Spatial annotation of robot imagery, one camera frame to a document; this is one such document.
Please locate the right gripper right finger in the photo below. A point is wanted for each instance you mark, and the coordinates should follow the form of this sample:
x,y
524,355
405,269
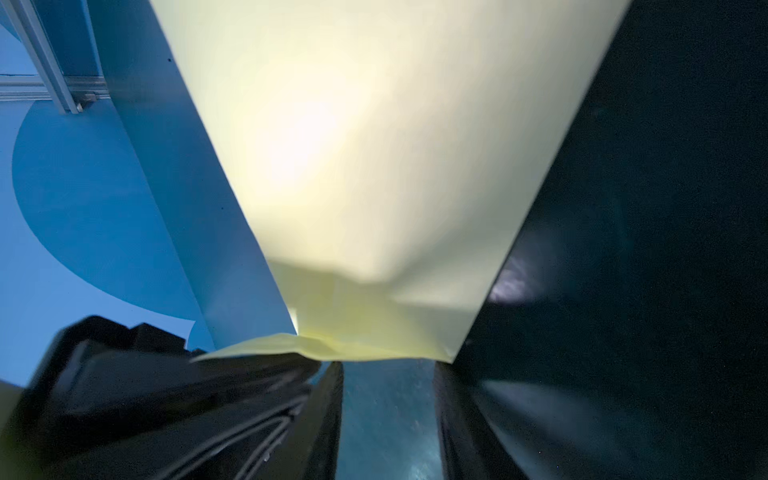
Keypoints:
x,y
469,449

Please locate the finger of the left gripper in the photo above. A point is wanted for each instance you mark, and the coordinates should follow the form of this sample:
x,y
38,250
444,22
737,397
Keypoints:
x,y
111,402

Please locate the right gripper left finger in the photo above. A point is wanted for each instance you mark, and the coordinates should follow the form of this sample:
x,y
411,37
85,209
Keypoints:
x,y
309,449

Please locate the yellow square paper sheet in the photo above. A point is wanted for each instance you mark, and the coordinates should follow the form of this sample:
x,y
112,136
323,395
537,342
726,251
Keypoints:
x,y
384,153

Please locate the rear aluminium frame crossbar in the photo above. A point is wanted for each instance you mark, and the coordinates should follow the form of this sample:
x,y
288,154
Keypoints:
x,y
33,88

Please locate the left aluminium frame post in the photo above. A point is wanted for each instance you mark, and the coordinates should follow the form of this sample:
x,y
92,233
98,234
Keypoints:
x,y
25,21

